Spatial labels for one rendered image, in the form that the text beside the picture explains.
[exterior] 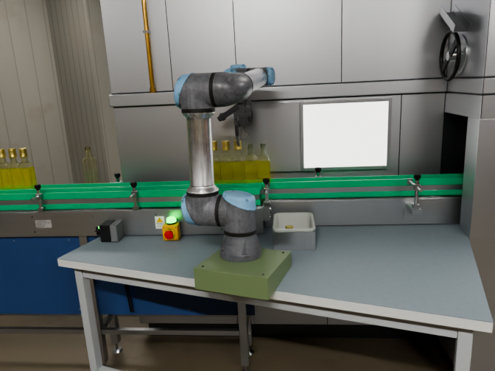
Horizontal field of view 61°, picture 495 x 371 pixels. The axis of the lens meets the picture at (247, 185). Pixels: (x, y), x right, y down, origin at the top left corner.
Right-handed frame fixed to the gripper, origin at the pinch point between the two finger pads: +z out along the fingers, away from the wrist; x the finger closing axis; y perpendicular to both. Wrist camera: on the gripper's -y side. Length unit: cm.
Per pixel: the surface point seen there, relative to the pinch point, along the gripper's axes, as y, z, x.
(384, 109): 69, -12, 11
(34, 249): -101, 46, -12
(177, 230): -26.7, 34.3, -22.2
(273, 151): 16.3, 6.3, 11.7
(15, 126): -236, 3, 194
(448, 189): 94, 24, -5
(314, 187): 35.1, 21.1, -4.8
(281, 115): 20.8, -10.8, 11.6
